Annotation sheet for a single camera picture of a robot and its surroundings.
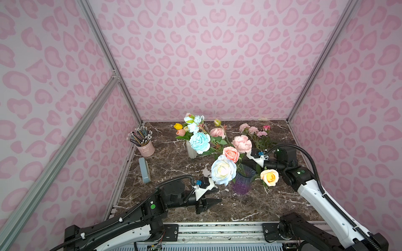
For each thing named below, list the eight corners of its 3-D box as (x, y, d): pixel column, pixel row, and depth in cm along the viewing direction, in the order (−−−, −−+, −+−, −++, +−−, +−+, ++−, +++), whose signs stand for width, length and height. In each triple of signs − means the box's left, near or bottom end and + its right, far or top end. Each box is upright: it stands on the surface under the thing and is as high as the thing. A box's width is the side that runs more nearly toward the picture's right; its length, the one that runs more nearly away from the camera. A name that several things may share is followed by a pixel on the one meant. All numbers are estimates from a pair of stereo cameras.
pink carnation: (262, 151, 102) (264, 148, 100) (251, 137, 110) (252, 134, 107) (275, 145, 105) (276, 143, 102) (262, 132, 112) (264, 129, 110)
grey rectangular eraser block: (145, 183, 91) (142, 179, 87) (141, 162, 100) (138, 158, 96) (151, 181, 92) (148, 177, 88) (147, 160, 101) (144, 156, 96)
